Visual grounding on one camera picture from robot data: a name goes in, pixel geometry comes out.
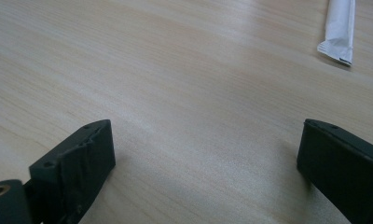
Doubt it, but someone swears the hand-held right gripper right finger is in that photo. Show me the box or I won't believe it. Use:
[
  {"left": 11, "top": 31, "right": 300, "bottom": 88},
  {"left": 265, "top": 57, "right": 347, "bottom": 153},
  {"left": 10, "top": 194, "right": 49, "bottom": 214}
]
[{"left": 296, "top": 118, "right": 373, "bottom": 224}]

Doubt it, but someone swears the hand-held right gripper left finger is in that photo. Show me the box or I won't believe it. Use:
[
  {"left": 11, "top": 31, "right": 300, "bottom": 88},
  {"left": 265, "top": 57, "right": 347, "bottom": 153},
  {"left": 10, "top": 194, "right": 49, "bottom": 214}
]
[{"left": 28, "top": 119, "right": 117, "bottom": 224}]

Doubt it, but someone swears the white plastic stick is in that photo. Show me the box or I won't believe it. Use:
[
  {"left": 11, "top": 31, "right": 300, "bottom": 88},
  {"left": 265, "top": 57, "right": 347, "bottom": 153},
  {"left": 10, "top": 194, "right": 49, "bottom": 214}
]
[{"left": 316, "top": 0, "right": 357, "bottom": 67}]

